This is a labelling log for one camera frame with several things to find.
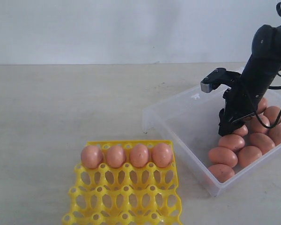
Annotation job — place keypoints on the clear plastic bin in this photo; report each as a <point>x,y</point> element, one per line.
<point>190,120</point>

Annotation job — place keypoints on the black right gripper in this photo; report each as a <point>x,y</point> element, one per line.
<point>246,91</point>

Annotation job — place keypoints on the brown egg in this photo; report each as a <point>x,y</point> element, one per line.
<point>115,156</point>
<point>272,113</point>
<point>232,141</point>
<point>257,127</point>
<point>262,141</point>
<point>275,134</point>
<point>262,105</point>
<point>91,156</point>
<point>242,131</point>
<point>221,172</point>
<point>162,155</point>
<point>248,155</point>
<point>221,155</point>

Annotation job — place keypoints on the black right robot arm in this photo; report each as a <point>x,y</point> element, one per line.
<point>265,51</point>

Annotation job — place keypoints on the yellow plastic egg tray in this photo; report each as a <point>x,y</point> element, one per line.
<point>124,196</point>

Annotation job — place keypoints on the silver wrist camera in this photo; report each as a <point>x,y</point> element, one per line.
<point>220,76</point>

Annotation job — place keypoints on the brown egg front bottom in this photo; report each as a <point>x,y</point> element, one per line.
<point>221,172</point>

